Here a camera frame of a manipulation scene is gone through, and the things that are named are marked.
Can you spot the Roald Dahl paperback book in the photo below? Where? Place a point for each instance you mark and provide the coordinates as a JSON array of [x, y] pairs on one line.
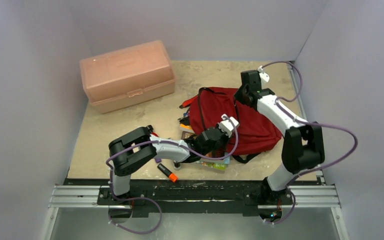
[[186, 128]]

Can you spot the red backpack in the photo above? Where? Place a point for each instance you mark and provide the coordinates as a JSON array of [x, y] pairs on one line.
[[256, 133]]

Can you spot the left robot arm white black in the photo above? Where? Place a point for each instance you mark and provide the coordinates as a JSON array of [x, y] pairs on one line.
[[130, 152]]

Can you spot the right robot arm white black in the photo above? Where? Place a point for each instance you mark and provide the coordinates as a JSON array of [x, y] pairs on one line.
[[303, 146]]

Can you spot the dark brown cover paperback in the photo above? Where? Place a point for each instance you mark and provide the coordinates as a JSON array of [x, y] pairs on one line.
[[187, 136]]

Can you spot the red black glue stick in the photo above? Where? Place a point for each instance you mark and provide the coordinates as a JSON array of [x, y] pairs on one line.
[[151, 130]]

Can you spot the green bottom paperback book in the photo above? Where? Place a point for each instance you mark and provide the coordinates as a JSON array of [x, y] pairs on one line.
[[219, 165]]

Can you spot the orange black highlighter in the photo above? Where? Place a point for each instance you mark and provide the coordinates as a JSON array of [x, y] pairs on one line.
[[168, 173]]

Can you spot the pink plastic storage box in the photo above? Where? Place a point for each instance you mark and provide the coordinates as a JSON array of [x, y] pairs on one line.
[[128, 76]]

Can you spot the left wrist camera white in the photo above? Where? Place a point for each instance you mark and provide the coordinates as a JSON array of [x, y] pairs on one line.
[[228, 125]]

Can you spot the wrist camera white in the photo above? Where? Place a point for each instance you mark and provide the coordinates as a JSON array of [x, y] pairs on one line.
[[264, 77], [228, 125]]

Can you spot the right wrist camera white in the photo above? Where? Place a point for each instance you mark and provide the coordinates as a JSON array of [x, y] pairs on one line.
[[264, 77]]

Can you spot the black metal base plate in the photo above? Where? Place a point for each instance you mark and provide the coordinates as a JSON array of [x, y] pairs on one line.
[[246, 197]]

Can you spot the aluminium frame rails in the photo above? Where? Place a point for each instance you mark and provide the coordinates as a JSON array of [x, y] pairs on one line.
[[316, 216]]

